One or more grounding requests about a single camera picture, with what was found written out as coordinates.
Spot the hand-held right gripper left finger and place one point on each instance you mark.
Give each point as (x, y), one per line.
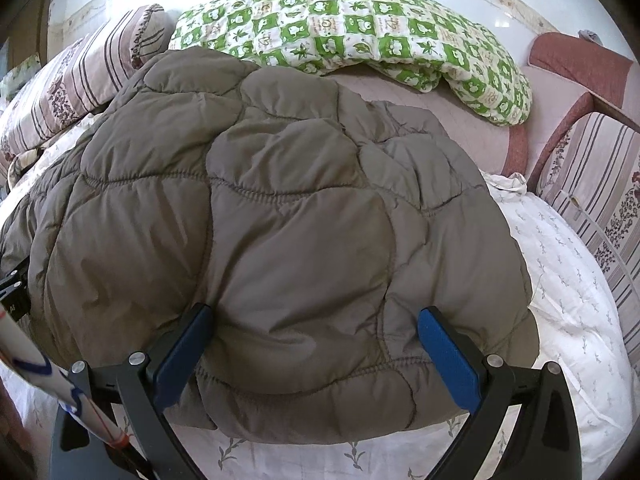
(179, 355)

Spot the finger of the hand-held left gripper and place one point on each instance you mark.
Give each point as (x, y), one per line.
(12, 285)

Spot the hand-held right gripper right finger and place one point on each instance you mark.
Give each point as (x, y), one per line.
(447, 362)

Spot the grey-brown quilted puffer jacket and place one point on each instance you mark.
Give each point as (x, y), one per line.
(280, 210)

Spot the white leaf print quilt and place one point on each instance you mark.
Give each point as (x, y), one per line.
(565, 285)

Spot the striped floral pillow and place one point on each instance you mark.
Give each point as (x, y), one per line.
(75, 80)

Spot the striped cushion with red trim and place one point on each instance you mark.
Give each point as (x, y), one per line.
(600, 175)

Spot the beige bed sheet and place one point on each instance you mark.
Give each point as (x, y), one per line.
(465, 120)

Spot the green checkered quilt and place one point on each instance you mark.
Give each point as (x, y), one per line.
(350, 25)

